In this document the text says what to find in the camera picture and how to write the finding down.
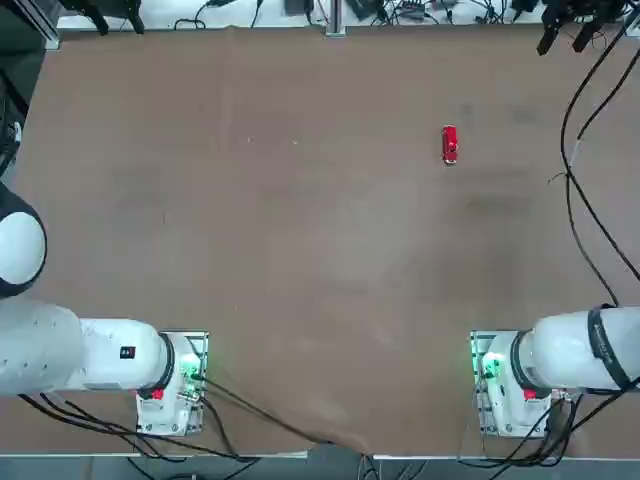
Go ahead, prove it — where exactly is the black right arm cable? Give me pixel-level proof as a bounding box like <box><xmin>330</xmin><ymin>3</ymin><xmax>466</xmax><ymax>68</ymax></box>
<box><xmin>567</xmin><ymin>69</ymin><xmax>640</xmax><ymax>281</ymax></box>
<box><xmin>559</xmin><ymin>22</ymin><xmax>631</xmax><ymax>309</ymax></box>

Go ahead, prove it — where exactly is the aluminium frame profile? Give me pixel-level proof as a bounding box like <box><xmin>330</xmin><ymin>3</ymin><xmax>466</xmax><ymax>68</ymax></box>
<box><xmin>27</xmin><ymin>0</ymin><xmax>62</xmax><ymax>51</ymax></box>

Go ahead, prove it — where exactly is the metal post with white bracket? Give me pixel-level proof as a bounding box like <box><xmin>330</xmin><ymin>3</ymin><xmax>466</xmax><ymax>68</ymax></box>
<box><xmin>325</xmin><ymin>0</ymin><xmax>348</xmax><ymax>38</ymax></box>

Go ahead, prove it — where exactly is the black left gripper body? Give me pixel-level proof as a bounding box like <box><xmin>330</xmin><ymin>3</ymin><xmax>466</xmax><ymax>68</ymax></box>
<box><xmin>62</xmin><ymin>0</ymin><xmax>142</xmax><ymax>14</ymax></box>

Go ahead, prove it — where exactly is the black left base cable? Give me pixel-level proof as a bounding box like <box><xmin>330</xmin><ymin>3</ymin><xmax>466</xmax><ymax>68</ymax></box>
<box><xmin>17</xmin><ymin>392</ymin><xmax>261</xmax><ymax>464</ymax></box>
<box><xmin>198</xmin><ymin>397</ymin><xmax>237</xmax><ymax>456</ymax></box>

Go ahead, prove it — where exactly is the black right base cable bundle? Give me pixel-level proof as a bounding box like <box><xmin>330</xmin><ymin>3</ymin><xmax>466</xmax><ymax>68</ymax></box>
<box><xmin>457</xmin><ymin>387</ymin><xmax>584</xmax><ymax>469</ymax></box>

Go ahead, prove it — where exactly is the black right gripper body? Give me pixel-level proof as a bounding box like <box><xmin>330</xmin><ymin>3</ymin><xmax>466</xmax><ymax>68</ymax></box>
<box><xmin>543</xmin><ymin>0</ymin><xmax>625</xmax><ymax>24</ymax></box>

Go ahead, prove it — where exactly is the red toy car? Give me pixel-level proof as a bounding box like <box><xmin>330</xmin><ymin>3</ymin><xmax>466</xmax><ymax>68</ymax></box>
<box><xmin>441</xmin><ymin>125</ymin><xmax>461</xmax><ymax>167</ymax></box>

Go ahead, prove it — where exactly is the black cable across table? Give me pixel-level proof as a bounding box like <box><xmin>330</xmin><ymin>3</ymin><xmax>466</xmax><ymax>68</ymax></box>
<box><xmin>202</xmin><ymin>377</ymin><xmax>371</xmax><ymax>454</ymax></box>

